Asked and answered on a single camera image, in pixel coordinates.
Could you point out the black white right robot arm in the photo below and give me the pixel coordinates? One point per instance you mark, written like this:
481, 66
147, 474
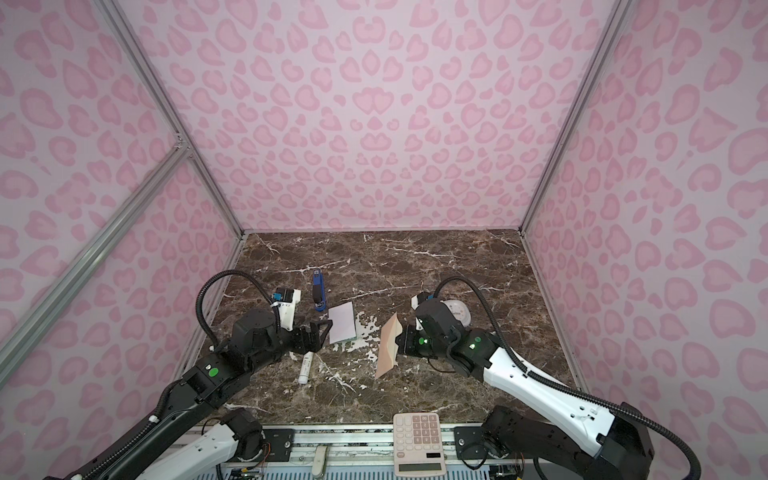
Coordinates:
579, 435

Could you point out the pink white calculator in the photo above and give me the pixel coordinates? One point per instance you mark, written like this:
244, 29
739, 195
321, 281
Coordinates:
417, 446

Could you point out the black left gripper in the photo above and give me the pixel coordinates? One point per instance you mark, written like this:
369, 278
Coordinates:
316, 341

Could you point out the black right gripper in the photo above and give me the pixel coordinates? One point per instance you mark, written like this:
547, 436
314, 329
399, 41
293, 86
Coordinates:
406, 347

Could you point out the peach pink envelope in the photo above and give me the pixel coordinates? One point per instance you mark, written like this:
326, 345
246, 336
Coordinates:
388, 347

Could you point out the white glue stick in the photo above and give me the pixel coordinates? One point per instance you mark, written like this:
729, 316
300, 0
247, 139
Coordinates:
305, 369

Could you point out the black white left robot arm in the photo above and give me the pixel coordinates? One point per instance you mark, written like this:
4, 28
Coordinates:
257, 341

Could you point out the small white alarm clock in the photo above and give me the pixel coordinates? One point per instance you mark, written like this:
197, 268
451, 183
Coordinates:
460, 311

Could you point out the diagonal aluminium frame bar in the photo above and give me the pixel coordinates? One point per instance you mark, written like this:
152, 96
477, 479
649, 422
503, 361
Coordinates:
39, 319

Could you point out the white letter paper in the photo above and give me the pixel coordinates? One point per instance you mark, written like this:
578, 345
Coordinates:
343, 323

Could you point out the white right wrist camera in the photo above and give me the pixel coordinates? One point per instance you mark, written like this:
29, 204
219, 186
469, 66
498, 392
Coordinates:
419, 299

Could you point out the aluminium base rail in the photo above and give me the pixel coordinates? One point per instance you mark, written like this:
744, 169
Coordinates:
354, 452

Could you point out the white clip on rail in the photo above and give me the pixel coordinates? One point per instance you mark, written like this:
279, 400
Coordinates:
318, 468

